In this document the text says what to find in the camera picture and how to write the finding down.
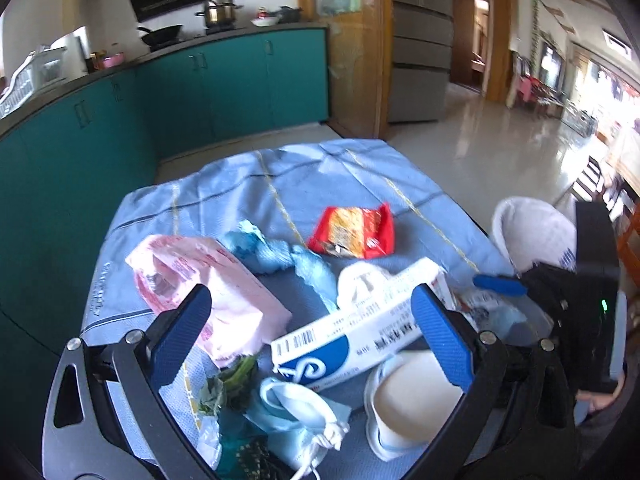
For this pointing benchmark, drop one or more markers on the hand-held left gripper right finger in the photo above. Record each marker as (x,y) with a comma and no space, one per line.
(440,340)

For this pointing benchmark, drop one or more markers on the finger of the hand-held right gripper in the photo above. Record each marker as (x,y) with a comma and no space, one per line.
(500,284)

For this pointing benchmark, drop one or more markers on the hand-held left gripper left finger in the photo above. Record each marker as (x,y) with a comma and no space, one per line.
(185,330)

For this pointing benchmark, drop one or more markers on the small white wrapper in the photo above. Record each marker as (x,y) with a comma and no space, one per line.
(475,302)

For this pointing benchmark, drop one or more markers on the bin with white liner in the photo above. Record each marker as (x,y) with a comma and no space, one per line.
(530,230)

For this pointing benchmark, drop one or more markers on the pink plastic packet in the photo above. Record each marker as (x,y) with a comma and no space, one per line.
(200,265)

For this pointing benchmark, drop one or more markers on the white paper cup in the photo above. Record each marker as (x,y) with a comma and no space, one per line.
(410,400)

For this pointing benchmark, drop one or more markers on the green leafy wrapper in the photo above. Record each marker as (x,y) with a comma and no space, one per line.
(235,375)

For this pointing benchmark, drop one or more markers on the white and blue toothpaste box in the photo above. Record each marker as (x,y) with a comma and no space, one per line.
(350,330)

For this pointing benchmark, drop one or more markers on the white paper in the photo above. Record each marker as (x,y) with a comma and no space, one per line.
(360,285)

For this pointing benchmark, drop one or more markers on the clear plastic bag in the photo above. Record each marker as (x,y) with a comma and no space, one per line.
(210,440)

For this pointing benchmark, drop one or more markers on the red snack wrapper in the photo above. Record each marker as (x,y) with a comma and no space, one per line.
(350,230)

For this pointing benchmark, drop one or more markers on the person's right hand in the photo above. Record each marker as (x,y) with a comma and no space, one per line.
(597,402)

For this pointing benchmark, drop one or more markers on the carved wooden chair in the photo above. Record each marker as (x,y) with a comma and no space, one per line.
(630,250)

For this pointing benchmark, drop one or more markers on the blue striped tablecloth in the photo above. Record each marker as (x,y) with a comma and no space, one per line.
(225,195)

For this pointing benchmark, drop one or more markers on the row of dining chairs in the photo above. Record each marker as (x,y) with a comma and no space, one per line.
(535,87)

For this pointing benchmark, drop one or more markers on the grey refrigerator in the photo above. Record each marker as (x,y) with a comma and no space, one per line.
(420,60)

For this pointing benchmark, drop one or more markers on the green hanging vine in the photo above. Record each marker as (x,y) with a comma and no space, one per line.
(536,35)

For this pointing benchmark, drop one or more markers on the teal lower kitchen cabinets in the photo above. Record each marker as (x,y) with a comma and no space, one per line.
(225,90)

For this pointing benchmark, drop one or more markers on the wooden doorway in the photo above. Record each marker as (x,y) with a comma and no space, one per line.
(470,40)

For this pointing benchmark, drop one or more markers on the wooden framed glass sliding door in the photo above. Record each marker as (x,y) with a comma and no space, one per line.
(350,60)

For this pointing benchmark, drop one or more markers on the pink bowl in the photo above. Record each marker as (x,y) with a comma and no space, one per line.
(112,60)

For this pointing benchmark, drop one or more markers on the white dish rack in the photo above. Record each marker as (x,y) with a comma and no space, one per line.
(30,80)

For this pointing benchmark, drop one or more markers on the black wok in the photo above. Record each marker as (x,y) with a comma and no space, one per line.
(160,35)

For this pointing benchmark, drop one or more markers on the white bowl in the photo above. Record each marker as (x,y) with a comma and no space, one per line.
(265,21)

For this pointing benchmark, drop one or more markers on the steel cooking pot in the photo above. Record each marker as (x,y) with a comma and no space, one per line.
(219,12)

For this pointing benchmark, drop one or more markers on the dark lidded pot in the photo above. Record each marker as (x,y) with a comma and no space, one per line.
(290,14)

